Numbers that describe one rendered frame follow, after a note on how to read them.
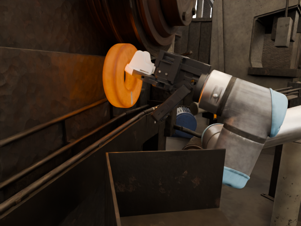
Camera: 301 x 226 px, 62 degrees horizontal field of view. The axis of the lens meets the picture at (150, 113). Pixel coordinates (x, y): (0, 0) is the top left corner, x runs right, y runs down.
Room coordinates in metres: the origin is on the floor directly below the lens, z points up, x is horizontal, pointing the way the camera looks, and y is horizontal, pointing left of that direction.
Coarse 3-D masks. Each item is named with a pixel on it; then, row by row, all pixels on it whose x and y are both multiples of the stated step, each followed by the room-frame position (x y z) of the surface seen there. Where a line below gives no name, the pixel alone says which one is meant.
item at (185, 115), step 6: (180, 108) 3.16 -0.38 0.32; (186, 108) 3.09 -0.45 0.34; (180, 114) 2.81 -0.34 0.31; (186, 114) 2.81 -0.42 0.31; (192, 114) 2.99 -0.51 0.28; (180, 120) 2.79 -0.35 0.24; (186, 120) 2.79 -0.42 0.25; (192, 120) 2.79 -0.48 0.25; (186, 126) 2.79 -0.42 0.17; (192, 126) 2.79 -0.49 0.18; (180, 132) 2.79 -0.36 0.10
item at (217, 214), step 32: (128, 160) 0.37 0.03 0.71; (160, 160) 0.38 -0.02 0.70; (192, 160) 0.39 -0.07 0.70; (224, 160) 0.41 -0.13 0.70; (128, 192) 0.37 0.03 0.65; (160, 192) 0.38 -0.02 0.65; (192, 192) 0.39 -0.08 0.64; (128, 224) 0.35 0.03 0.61; (160, 224) 0.35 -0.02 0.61; (192, 224) 0.36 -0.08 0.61; (224, 224) 0.36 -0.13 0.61
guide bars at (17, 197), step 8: (144, 112) 0.75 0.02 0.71; (128, 120) 0.66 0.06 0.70; (120, 128) 0.60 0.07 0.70; (104, 136) 0.54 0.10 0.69; (112, 136) 0.57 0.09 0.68; (96, 144) 0.50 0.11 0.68; (80, 152) 0.46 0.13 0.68; (88, 152) 0.47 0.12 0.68; (72, 160) 0.43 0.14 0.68; (56, 168) 0.40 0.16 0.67; (64, 168) 0.41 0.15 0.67; (48, 176) 0.38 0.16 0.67; (32, 184) 0.35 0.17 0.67; (40, 184) 0.36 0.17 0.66; (24, 192) 0.33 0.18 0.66; (8, 200) 0.31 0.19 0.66; (16, 200) 0.32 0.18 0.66; (0, 208) 0.30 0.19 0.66; (8, 208) 0.31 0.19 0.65
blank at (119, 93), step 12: (120, 48) 0.58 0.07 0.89; (132, 48) 0.63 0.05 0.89; (108, 60) 0.56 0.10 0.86; (120, 60) 0.57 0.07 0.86; (108, 72) 0.55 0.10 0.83; (120, 72) 0.57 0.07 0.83; (108, 84) 0.56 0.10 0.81; (120, 84) 0.57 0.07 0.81; (132, 84) 0.65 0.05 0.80; (108, 96) 0.57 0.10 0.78; (120, 96) 0.57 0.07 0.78; (132, 96) 0.63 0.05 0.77
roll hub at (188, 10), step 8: (160, 0) 0.70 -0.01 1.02; (168, 0) 0.69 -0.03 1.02; (176, 0) 0.69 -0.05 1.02; (184, 0) 0.80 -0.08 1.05; (192, 0) 0.87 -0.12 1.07; (168, 8) 0.71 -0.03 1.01; (176, 8) 0.70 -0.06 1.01; (184, 8) 0.80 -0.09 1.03; (192, 8) 0.86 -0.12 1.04; (168, 16) 0.74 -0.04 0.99; (176, 16) 0.73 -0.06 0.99; (192, 16) 0.86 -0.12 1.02; (176, 24) 0.78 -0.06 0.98; (184, 24) 0.78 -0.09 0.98
